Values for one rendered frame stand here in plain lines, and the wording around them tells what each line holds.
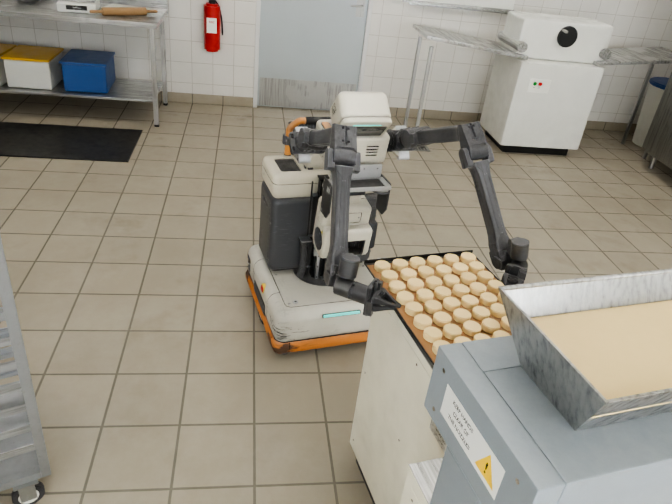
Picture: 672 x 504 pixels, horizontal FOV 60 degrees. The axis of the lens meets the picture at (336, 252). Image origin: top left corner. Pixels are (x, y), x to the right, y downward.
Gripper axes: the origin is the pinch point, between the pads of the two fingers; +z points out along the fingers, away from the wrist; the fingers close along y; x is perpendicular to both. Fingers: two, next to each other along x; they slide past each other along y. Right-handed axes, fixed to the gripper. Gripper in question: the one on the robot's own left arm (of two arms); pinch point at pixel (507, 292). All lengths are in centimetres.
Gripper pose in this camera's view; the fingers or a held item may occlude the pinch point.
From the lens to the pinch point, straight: 189.4
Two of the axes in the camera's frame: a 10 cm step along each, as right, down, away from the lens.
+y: -1.0, 8.5, 5.2
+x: -9.0, -3.0, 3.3
